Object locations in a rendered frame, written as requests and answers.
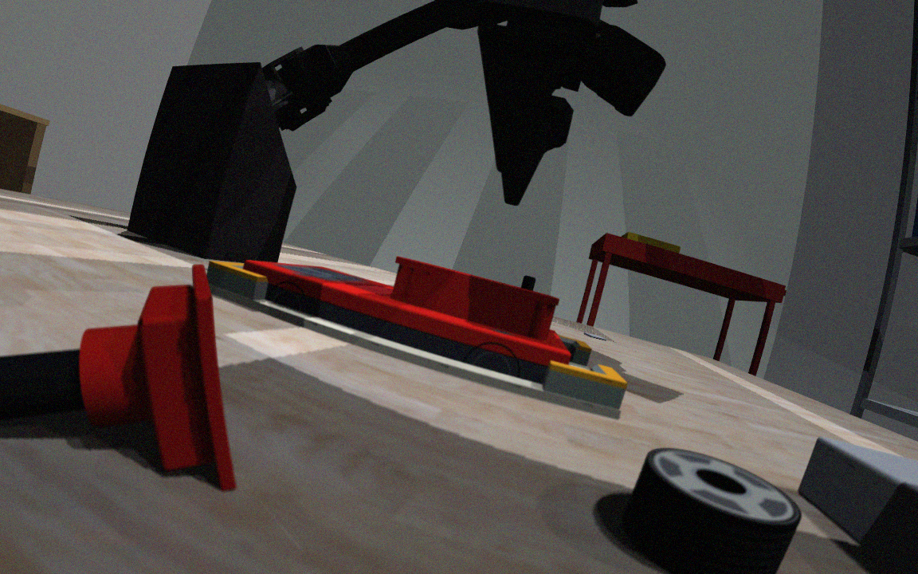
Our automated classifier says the black toy tyre with grey hub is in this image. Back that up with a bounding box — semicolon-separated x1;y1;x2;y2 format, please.
622;448;802;574

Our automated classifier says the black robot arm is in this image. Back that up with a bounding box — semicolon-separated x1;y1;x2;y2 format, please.
262;0;666;131

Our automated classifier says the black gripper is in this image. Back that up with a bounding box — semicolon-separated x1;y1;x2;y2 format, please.
476;0;603;206

